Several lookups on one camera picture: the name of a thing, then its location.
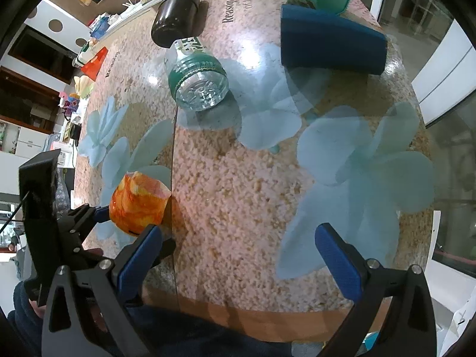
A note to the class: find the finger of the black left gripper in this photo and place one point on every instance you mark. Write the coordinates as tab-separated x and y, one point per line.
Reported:
96	215
167	249

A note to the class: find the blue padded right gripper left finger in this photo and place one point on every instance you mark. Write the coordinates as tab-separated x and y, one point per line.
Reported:
116	285

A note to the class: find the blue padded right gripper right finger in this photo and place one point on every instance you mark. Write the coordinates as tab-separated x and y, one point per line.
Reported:
365	282

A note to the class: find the blue cup with yellow interior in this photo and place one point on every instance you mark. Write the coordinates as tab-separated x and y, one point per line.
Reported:
317	39

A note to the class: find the orange plastic bag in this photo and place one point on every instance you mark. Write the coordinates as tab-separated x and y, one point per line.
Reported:
92	67

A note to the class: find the clear bottle with green label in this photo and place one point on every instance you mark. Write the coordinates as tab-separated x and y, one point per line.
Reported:
196	79

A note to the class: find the black cylindrical tumbler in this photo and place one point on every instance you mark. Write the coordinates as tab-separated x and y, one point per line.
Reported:
175	20

